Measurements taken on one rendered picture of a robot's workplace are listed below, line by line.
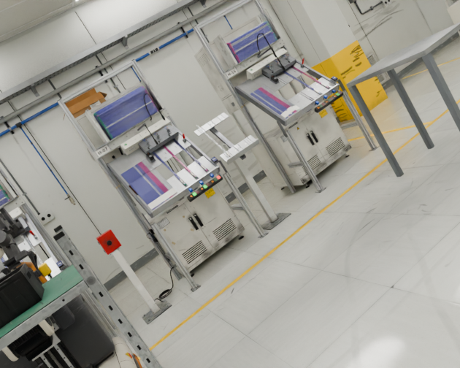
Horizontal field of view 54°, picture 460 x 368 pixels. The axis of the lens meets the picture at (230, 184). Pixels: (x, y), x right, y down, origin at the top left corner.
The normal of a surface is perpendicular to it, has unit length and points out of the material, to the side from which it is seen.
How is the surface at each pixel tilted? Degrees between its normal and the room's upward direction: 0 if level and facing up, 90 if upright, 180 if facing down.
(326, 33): 90
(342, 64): 90
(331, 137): 90
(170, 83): 90
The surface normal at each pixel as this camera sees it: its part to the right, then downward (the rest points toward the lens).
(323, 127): 0.36, -0.04
